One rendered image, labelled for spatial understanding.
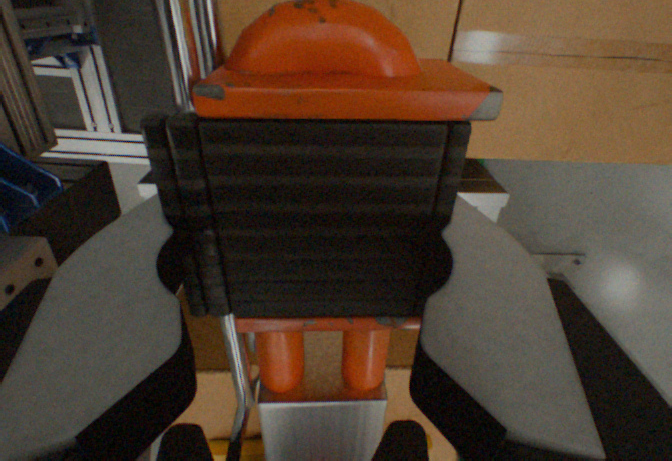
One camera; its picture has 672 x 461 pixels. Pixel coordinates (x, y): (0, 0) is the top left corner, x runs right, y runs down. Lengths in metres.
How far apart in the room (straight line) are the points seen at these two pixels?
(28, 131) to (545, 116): 0.83
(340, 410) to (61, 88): 1.13
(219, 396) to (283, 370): 0.31
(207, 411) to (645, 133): 0.90
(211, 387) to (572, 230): 1.58
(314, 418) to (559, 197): 1.53
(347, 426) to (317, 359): 0.03
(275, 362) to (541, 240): 1.64
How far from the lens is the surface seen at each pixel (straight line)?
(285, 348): 0.16
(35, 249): 0.43
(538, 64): 0.75
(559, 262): 1.86
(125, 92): 1.14
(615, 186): 1.77
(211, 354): 0.46
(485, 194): 0.73
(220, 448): 0.55
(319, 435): 0.21
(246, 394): 0.18
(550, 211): 1.68
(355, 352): 0.17
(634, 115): 0.90
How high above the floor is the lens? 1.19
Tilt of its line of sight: 59 degrees down
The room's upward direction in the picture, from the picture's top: 176 degrees clockwise
